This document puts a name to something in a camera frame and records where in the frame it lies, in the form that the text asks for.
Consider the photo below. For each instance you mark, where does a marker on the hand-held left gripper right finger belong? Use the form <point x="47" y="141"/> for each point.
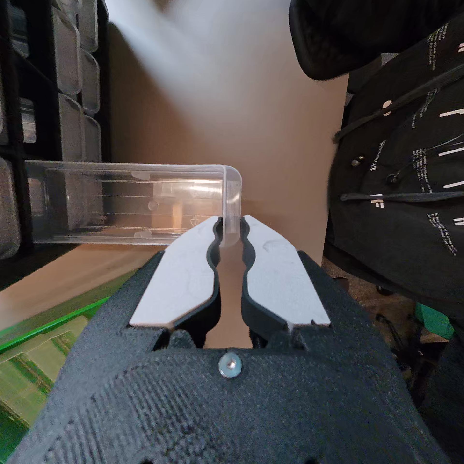
<point x="279" y="282"/>

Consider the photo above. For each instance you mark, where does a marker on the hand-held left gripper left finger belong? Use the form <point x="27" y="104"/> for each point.
<point x="174" y="282"/>

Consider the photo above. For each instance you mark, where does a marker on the clear plastic drawer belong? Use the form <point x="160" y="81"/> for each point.
<point x="54" y="340"/>
<point x="108" y="203"/>
<point x="21" y="388"/>

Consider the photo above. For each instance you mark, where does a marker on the black drawer cabinet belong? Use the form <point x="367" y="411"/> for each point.
<point x="104" y="108"/>

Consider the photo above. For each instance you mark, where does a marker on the green plastic bin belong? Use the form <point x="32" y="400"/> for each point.
<point x="11" y="427"/>

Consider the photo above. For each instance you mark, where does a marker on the pale desk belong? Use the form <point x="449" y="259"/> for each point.
<point x="253" y="145"/>

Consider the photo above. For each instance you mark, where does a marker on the person's black printed hoodie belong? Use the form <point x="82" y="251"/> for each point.
<point x="398" y="181"/>

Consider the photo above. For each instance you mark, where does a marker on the green object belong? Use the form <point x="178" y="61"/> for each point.
<point x="433" y="321"/>

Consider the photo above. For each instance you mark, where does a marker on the bank of clear drawers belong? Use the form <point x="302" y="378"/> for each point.
<point x="69" y="54"/>

